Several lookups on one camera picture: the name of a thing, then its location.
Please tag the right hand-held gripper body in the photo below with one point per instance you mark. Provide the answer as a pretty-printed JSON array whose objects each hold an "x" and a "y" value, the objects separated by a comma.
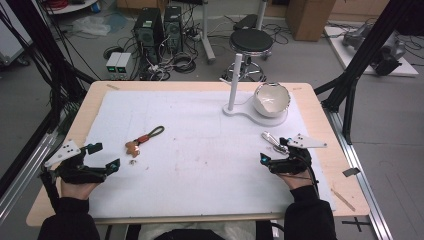
[{"x": 296, "y": 159}]

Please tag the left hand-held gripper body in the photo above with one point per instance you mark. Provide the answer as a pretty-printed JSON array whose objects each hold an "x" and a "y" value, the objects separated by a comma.
[{"x": 63, "y": 154}]

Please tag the silver carabiner clip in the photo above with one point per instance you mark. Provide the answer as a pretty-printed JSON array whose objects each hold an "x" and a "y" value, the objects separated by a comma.
[{"x": 272, "y": 141}]

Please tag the person's right hand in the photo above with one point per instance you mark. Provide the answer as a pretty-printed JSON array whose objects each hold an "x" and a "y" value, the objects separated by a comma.
[{"x": 297, "y": 180}]

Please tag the person's left hand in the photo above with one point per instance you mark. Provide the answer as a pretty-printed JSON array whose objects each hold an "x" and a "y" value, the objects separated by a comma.
[{"x": 79, "y": 190}]

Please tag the white eggshell-shaped bowl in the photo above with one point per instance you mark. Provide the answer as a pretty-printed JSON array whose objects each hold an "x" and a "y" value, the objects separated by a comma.
[{"x": 271, "y": 99}]

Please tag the grey tape piece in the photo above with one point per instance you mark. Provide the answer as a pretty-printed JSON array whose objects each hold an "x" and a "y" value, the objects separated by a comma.
[{"x": 351, "y": 172}]

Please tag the thin wooden stick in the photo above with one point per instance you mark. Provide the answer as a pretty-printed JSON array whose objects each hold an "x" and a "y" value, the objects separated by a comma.
[{"x": 343, "y": 200}]

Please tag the white foam mat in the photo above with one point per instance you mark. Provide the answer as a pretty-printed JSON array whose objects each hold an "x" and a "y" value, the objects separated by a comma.
[{"x": 200, "y": 173}]

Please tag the white stand with pole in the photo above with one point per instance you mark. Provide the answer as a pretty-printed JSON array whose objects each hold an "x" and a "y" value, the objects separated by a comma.
[{"x": 235, "y": 86}]

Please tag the white bench power supply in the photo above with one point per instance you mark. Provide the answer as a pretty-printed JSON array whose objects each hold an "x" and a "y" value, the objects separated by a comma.
[
  {"x": 123, "y": 65},
  {"x": 113, "y": 64}
]

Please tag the person's lap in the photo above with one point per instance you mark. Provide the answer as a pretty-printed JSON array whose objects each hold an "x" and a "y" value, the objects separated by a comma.
[{"x": 200, "y": 231}]

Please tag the black round stool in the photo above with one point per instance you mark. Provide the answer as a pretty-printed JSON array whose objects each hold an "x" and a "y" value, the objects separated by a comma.
[{"x": 250, "y": 41}]

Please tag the white floor board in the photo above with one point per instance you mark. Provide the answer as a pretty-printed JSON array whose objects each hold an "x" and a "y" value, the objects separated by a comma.
[{"x": 370, "y": 55}]

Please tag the clear plastic bag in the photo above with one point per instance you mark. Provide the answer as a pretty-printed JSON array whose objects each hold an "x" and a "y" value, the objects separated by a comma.
[{"x": 91, "y": 25}]

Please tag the cardboard box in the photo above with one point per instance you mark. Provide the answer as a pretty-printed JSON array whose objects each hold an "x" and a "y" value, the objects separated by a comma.
[{"x": 308, "y": 18}]

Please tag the black computer tower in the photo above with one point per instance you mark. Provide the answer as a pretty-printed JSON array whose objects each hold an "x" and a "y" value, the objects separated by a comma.
[
  {"x": 148, "y": 33},
  {"x": 173, "y": 28}
]

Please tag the white metal table leg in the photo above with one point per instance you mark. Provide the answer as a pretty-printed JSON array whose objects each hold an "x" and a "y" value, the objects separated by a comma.
[{"x": 207, "y": 36}]

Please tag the grey and black device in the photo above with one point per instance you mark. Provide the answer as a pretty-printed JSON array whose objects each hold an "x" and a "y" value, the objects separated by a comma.
[{"x": 380, "y": 46}]

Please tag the aluminium rail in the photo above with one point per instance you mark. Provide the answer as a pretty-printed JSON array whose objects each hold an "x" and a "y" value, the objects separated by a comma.
[
  {"x": 361, "y": 180},
  {"x": 23, "y": 176}
]

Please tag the black metal frame strut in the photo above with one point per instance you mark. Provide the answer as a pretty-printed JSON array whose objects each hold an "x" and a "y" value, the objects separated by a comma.
[
  {"x": 40, "y": 50},
  {"x": 363, "y": 56}
]

